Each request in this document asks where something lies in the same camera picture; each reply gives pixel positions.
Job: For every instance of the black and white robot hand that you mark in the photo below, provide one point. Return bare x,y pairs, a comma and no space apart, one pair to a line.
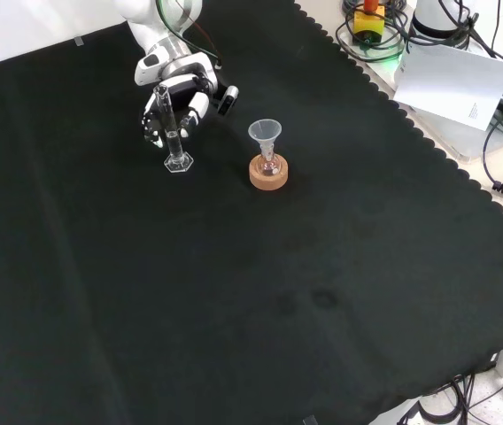
198,106

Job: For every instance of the clear glass graduated cylinder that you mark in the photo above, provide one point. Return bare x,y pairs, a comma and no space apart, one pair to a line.
179,164

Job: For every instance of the clear plastic funnel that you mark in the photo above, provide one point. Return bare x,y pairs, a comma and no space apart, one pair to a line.
264,130

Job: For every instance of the small round-bottom glass flask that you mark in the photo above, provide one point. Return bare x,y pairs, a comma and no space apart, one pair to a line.
270,167

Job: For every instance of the clear tape strip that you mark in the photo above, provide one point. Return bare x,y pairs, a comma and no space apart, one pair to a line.
310,420
79,41

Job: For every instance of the black bench cloth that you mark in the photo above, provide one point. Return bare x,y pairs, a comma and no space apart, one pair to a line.
234,288

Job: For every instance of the yellow stop button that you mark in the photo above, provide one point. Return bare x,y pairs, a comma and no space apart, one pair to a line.
369,26

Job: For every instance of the pale board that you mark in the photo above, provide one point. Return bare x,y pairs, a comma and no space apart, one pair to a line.
451,84

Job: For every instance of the black and white wrist camera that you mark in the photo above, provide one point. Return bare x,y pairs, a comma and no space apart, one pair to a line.
229,99

